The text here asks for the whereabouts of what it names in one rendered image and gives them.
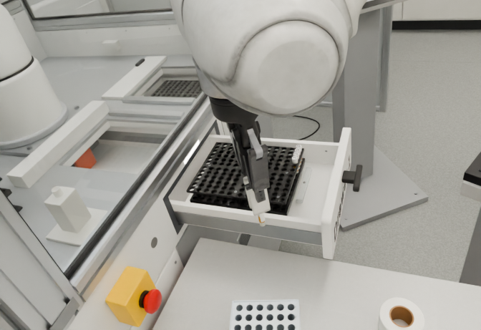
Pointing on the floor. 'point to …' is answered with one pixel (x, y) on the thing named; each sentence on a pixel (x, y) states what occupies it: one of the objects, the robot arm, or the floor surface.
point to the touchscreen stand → (367, 134)
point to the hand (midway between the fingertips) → (256, 193)
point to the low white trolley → (308, 290)
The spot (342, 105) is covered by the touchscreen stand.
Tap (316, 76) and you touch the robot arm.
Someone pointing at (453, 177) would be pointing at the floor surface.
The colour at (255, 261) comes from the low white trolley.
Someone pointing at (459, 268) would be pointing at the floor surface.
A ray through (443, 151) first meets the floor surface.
